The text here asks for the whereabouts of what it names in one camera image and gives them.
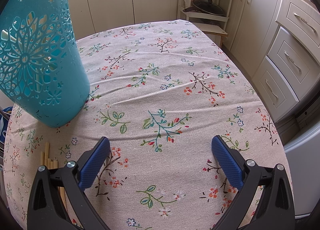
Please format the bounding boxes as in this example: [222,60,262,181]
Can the small white step stool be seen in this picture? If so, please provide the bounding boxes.
[193,22,228,47]

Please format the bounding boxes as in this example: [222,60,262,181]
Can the teal perforated plastic basket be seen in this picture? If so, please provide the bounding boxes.
[1,0,90,128]

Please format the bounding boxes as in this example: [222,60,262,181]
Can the wooden chopstick bundle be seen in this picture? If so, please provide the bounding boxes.
[40,142,67,209]

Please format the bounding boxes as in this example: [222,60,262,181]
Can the floral tablecloth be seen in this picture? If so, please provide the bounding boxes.
[4,20,288,229]

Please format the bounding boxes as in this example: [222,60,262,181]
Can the black pan in cart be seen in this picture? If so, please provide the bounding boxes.
[183,0,225,16]

